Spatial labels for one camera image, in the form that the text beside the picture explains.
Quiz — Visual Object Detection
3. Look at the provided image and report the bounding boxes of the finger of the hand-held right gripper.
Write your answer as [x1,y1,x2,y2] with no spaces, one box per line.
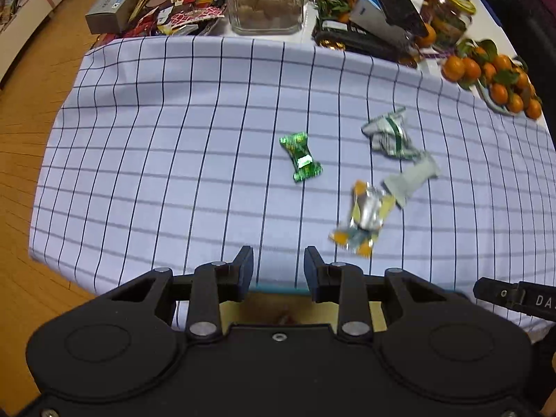
[473,277,522,312]

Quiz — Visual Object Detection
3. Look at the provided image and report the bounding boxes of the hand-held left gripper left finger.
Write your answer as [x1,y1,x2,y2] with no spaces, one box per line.
[104,245,255,342]

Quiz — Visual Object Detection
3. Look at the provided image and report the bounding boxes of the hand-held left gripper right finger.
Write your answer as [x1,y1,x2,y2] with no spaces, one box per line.
[303,245,448,343]

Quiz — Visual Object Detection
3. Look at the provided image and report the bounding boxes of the shiny green candy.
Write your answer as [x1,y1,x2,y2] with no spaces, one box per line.
[280,132,324,182]

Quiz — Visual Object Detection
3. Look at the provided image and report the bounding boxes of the crumpled silver yellow wrapper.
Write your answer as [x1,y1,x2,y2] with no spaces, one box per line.
[328,180,397,258]

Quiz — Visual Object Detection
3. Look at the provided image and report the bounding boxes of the blue checked tablecloth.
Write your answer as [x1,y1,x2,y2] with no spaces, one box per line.
[28,35,556,336]

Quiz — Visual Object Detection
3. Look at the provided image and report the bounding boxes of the crumpled green white wrapper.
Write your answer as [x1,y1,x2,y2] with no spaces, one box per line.
[361,106,425,160]

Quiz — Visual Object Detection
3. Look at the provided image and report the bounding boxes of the white fruit plate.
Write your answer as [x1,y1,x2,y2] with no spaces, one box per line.
[473,82,524,116]

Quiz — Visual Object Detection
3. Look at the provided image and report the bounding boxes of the pile of tangerines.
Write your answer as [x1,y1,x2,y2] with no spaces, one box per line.
[441,38,545,121]

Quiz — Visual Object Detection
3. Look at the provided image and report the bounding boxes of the single tangerine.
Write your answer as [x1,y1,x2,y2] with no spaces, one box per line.
[415,23,438,49]

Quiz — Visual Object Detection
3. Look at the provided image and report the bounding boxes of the glass jar with cookies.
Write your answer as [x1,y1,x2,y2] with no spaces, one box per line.
[222,0,305,36]

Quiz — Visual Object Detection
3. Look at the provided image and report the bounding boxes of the pile of red snack wrappers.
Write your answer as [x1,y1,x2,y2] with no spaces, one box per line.
[125,0,227,38]

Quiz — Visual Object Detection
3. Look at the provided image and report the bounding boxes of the white blue box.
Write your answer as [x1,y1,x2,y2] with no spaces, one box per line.
[349,0,429,43]

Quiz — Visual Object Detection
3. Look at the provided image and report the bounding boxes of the glass jar yellow lid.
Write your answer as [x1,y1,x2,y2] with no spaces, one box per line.
[431,0,477,51]

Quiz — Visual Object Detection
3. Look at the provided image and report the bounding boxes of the grey cardboard box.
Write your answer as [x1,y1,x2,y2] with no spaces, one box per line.
[84,0,145,35]

